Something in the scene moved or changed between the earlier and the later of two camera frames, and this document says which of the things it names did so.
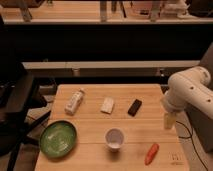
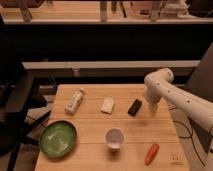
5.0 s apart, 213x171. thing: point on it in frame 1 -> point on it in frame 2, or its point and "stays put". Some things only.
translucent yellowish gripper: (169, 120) -> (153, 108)
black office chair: (20, 96) stays put
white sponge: (107, 105) stays put
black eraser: (134, 107) stays put
